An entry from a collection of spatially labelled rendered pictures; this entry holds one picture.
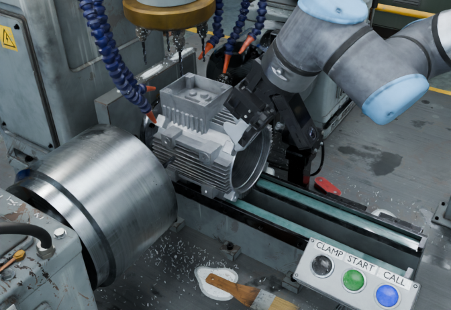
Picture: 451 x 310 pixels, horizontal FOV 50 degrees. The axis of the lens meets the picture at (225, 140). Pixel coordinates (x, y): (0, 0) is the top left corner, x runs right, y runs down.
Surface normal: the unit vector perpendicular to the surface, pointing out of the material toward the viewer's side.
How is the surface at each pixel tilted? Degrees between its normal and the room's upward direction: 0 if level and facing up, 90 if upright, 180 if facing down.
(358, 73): 69
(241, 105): 90
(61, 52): 90
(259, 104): 30
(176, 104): 90
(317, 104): 90
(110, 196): 47
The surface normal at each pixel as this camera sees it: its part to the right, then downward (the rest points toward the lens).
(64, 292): 0.83, 0.30
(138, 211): 0.77, 0.00
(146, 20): -0.36, 0.55
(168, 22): 0.03, 0.58
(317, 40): -0.58, 0.31
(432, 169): -0.02, -0.82
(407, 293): -0.32, -0.43
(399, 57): 0.38, -0.57
